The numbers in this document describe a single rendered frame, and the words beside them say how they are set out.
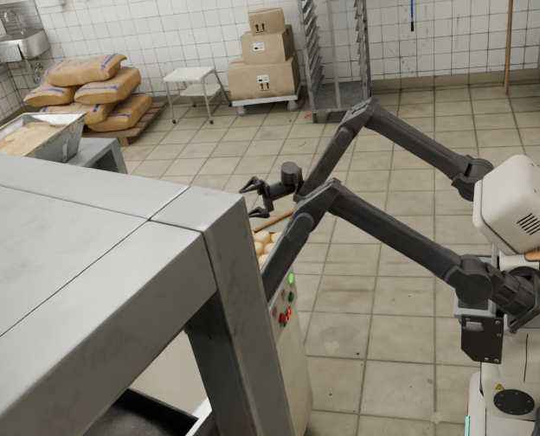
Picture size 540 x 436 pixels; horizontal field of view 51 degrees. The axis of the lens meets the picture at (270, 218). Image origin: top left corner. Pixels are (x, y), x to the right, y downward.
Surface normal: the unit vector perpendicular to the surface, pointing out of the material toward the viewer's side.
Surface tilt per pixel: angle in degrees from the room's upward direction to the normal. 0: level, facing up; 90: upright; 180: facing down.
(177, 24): 90
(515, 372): 90
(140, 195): 0
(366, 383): 0
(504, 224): 90
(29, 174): 0
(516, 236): 90
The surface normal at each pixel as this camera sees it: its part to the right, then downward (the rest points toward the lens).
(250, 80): -0.17, 0.53
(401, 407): -0.16, -0.84
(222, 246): 0.84, 0.16
